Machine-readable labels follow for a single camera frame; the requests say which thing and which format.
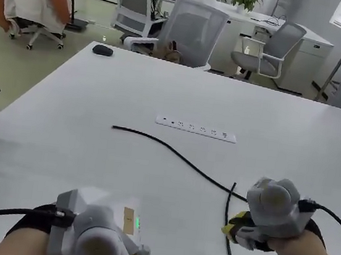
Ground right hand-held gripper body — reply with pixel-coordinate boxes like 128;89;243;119
241;173;320;245

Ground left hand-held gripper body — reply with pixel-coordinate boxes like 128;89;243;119
44;182;159;255

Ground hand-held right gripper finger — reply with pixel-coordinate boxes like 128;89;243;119
226;208;256;229
219;221;271;253

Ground thin black cable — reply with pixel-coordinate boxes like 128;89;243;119
96;124;263;255

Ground person's left forearm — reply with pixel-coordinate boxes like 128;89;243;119
0;224;51;255

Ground person's right hand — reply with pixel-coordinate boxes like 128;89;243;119
253;212;331;255

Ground person's left hand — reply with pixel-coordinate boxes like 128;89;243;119
27;201;56;246

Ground white table top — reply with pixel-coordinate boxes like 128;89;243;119
0;29;341;255

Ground white power strip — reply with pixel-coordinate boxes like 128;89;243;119
153;114;239;145

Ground grey office chair white armrests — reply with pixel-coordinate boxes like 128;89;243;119
227;15;309;87

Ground black computer mouse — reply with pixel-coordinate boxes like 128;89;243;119
91;43;115;57

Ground brown bag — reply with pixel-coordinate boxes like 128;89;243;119
162;39;182;63

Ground large grey mesh office chair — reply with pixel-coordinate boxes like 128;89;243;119
121;0;232;74

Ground black pole stand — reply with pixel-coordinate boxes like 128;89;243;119
64;0;93;33

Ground right gripper thick black cable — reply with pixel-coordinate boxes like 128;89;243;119
298;199;341;243

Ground gripper thick black cable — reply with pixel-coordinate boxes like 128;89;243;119
298;199;341;243
0;203;66;235

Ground left gripper thick black cable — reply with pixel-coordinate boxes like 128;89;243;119
0;203;66;235

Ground white frame mesh office chair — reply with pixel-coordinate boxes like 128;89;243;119
109;0;172;41

